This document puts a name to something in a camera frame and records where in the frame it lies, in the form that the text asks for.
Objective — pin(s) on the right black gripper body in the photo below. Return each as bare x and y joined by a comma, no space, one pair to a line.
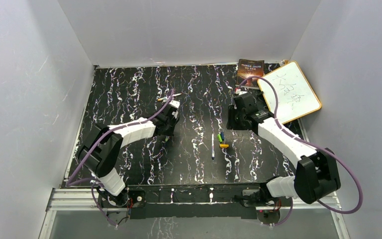
235,119

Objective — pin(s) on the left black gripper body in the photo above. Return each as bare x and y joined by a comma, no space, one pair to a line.
170,126

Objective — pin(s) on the green pen cap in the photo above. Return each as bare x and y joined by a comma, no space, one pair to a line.
219,137

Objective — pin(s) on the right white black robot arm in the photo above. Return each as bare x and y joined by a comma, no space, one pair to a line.
316,171

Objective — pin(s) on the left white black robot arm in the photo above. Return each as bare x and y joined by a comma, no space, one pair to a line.
102,147

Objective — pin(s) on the orange tipped white pen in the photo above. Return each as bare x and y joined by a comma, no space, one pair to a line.
165,98

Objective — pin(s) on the blue pen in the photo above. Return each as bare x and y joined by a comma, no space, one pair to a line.
212,147

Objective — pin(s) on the brown book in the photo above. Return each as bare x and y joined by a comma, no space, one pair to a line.
247,68

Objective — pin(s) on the white board wooden frame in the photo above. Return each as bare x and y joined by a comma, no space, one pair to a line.
296,96

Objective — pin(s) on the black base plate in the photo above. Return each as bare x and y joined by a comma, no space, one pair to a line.
244,200

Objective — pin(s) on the aluminium frame rail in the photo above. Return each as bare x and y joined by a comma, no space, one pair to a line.
81,200

